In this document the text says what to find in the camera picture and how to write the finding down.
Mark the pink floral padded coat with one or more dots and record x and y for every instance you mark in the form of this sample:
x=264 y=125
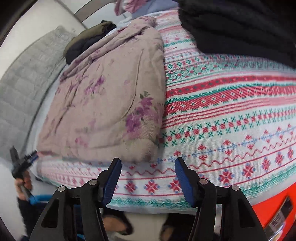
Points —
x=110 y=101

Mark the grey quilted headboard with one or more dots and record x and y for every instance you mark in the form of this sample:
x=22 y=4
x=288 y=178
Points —
x=25 y=84

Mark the grey bed sheet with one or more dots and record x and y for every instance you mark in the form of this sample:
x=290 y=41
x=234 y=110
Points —
x=41 y=115

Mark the orange box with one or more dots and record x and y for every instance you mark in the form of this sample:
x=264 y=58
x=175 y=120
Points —
x=269 y=203

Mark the white sliding wardrobe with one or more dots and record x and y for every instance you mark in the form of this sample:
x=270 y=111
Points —
x=93 y=12

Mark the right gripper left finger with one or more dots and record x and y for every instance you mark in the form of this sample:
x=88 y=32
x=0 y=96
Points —
x=75 y=211

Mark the black puffer jacket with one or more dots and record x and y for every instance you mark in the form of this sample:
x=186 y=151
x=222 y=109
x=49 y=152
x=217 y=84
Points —
x=264 y=29

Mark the patterned knit blanket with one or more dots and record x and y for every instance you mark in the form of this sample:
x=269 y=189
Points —
x=231 y=118

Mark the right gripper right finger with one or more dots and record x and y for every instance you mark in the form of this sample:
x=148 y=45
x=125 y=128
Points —
x=222 y=213

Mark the stack of folded quilts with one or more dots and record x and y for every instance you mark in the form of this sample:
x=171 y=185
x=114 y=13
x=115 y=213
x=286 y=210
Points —
x=143 y=7

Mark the person left hand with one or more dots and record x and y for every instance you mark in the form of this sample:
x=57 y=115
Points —
x=25 y=182

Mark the olive and black jacket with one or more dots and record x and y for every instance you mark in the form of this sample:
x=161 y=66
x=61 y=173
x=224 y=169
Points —
x=86 y=39

